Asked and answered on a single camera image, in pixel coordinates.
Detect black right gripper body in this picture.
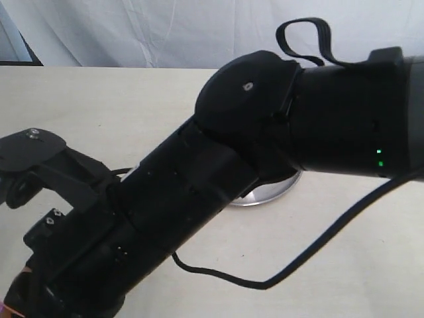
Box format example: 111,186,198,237
0,185,133,318

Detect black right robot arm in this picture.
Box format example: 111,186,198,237
1,47,423,317

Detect round stainless steel plate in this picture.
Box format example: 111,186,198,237
231,172,302,207

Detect white backdrop cloth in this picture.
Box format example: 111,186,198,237
1,1,423,68

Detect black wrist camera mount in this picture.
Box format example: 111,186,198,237
1,129,115,210

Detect black frame left background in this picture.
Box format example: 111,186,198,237
0,3,44,67

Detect black strap loop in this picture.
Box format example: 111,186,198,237
275,18,375,69

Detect black cable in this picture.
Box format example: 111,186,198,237
170,174,424,291

